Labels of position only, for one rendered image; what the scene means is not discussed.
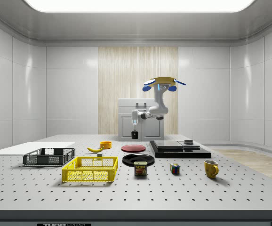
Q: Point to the red plate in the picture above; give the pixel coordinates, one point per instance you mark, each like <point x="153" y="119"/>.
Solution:
<point x="133" y="148"/>

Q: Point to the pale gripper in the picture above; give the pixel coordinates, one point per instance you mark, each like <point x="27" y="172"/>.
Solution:
<point x="134" y="127"/>

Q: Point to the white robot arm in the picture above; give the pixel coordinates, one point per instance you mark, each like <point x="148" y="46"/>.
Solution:
<point x="159" y="99"/>

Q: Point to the yellow bowl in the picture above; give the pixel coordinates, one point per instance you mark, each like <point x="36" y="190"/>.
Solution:
<point x="106" y="145"/>

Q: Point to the yellow mug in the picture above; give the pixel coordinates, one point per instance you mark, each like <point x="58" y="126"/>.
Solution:
<point x="210" y="169"/>

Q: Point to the black stove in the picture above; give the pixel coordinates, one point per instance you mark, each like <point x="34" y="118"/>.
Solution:
<point x="173" y="151"/>

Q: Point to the black plate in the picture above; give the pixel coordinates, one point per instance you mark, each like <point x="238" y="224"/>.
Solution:
<point x="131" y="159"/>

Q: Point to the dark grey basket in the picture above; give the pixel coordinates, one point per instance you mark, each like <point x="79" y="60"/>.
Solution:
<point x="32" y="160"/>

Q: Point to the yellow basket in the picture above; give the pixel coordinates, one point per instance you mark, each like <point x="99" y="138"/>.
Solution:
<point x="89" y="175"/>

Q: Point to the flat-sided can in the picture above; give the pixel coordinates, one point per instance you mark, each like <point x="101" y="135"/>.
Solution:
<point x="140" y="169"/>

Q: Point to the white board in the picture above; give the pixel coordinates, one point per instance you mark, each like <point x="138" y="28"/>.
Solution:
<point x="27" y="147"/>

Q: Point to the black mug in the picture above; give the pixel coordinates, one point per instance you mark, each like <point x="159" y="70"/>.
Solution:
<point x="135" y="135"/>

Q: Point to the banana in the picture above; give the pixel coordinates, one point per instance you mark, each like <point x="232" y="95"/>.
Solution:
<point x="95" y="149"/>

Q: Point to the white cabinet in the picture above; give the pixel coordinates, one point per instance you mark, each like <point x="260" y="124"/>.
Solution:
<point x="126" y="122"/>

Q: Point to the puzzle cube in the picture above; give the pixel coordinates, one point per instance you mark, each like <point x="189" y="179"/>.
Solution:
<point x="174" y="168"/>

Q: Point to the tan drone with blue rotors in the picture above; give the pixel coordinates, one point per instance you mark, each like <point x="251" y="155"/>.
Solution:
<point x="164" y="80"/>

